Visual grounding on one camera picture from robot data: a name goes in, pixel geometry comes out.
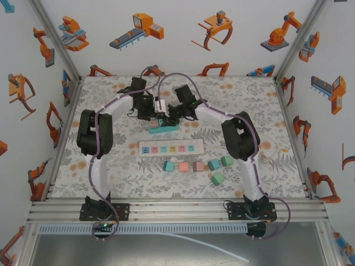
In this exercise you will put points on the green plug adapter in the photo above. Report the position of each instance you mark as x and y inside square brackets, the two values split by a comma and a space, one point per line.
[217, 178]
[227, 160]
[160, 123]

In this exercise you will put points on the teal power strip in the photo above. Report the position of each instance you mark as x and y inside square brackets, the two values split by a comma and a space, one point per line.
[163, 130]

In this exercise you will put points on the white power strip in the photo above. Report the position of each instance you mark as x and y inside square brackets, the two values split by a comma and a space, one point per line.
[172, 153]

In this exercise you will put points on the teal USB plug adapter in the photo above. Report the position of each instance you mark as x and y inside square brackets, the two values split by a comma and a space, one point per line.
[214, 164]
[168, 166]

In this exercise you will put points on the salmon pink plug adapter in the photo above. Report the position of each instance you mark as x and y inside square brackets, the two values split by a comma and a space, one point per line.
[183, 167]

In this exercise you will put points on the dusty pink plug adapter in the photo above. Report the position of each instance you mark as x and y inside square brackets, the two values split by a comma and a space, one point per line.
[198, 166]

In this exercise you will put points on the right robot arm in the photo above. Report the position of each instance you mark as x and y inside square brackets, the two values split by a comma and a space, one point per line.
[240, 135]

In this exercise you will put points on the floral patterned table cloth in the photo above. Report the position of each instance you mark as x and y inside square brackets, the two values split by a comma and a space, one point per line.
[172, 188]

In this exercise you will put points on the black controller board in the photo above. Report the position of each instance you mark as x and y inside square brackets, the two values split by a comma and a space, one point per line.
[105, 225]
[256, 230]

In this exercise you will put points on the white plastic tube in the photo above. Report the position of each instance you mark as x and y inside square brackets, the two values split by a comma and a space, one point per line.
[234, 255]

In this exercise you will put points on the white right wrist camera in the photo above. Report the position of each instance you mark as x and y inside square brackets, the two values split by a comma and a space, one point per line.
[161, 105]

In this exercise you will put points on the aluminium side rail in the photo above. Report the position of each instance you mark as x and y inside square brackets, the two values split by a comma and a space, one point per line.
[283, 105]
[64, 135]

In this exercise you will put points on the aluminium front frame rail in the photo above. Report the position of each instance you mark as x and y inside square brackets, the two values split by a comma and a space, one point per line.
[180, 213]

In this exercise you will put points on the aluminium corner post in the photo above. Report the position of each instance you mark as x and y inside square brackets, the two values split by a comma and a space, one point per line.
[55, 38]
[299, 38]

